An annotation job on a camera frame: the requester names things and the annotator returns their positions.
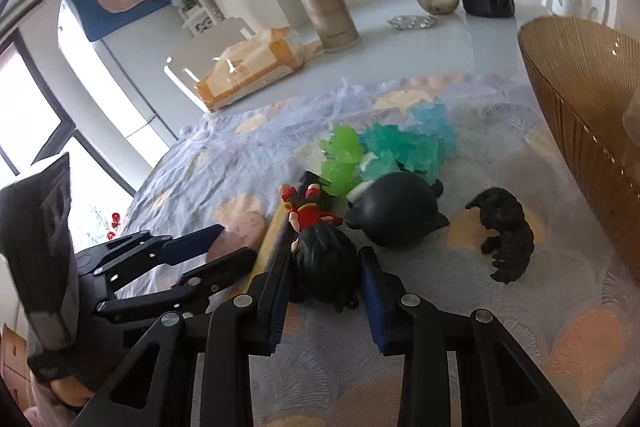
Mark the person's left hand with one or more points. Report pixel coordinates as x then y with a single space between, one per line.
71 392

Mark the white chair left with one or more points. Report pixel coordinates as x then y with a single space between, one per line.
194 59

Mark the black animal figurine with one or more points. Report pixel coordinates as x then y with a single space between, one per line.
513 245

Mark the orange tissue paper pack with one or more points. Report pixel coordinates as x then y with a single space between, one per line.
251 65

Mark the black round penguin toy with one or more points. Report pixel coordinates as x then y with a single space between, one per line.
398 210

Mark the yellow rectangular stick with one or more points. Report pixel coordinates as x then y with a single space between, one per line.
270 244

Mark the red flower plant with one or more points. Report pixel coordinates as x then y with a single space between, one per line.
103 226

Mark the red black toy figurine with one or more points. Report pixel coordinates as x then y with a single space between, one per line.
324 265

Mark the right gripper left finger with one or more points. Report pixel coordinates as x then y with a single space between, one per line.
153 385

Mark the light blue translucent toy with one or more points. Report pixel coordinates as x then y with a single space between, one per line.
432 118

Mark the black rectangular box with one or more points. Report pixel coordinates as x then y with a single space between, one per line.
311 187

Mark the pink oval case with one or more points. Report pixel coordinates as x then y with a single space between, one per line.
246 230

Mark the green translucent toy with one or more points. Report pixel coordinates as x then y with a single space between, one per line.
342 155

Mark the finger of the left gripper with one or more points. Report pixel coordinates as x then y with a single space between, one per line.
190 295
130 256

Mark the amber ribbed glass bowl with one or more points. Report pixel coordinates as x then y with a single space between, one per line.
584 75

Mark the white earbuds case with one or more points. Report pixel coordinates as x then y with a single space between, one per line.
371 168

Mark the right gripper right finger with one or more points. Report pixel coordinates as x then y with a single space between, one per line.
499 385

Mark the white refrigerator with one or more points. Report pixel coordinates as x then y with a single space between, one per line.
124 74

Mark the white carved shelf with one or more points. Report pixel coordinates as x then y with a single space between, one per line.
204 16

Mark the teal translucent toy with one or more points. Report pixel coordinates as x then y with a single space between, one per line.
414 152

